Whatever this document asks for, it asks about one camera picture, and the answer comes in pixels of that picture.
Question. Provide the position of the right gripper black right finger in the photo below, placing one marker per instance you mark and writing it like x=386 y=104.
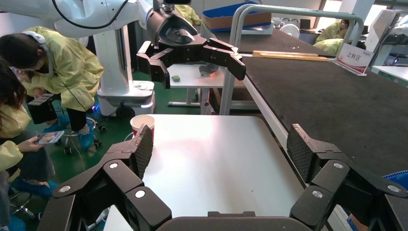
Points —
x=344 y=191

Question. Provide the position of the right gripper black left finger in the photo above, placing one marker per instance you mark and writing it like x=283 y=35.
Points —
x=95 y=191

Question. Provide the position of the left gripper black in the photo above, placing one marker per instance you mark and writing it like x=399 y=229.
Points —
x=175 y=35

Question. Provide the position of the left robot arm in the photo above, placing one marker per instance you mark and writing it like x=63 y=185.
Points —
x=32 y=9

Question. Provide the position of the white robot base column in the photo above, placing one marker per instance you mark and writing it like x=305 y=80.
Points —
x=108 y=63

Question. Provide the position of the small white side table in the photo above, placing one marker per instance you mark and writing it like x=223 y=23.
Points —
x=188 y=76

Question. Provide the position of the small green object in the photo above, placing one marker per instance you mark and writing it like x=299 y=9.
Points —
x=176 y=78

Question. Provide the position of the grey object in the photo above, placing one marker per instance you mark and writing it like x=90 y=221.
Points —
x=208 y=70

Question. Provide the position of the blue corrugated plastic box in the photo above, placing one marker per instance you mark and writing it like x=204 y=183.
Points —
x=398 y=180

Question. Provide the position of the cardboard box with blue lining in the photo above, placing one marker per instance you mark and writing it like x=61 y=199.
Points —
x=236 y=20

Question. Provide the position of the wheeled stool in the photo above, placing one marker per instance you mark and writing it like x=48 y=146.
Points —
x=101 y=128

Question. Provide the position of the smartphone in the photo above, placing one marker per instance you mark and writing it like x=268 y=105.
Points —
x=49 y=137

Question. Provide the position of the red white paper cup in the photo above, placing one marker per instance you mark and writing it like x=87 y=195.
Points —
x=141 y=122

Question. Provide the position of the black handheld device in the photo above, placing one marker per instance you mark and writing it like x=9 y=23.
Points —
x=41 y=111

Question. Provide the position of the light wooden strip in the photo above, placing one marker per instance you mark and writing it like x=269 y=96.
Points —
x=287 y=53

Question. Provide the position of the black belt conveyor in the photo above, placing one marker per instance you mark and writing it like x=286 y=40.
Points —
x=318 y=95

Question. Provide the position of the dark wooden strip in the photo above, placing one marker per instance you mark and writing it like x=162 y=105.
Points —
x=293 y=58

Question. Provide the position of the white round fan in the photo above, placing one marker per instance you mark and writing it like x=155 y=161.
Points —
x=290 y=31

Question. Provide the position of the seated person holding phone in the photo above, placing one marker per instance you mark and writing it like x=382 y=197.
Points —
x=9 y=121

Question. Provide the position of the bending person in yellow coat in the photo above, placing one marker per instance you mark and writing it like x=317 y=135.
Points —
x=73 y=63

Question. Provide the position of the white background table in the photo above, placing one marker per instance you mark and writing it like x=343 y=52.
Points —
x=392 y=71

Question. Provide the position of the red white sign stand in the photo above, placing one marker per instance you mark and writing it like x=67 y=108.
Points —
x=353 y=57

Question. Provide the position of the distant person in yellow coat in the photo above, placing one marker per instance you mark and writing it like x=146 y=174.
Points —
x=328 y=46
x=331 y=32

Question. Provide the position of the grey metal tube frame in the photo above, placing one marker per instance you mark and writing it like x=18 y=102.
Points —
x=232 y=38

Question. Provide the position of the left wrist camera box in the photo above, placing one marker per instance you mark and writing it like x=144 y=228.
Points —
x=177 y=1

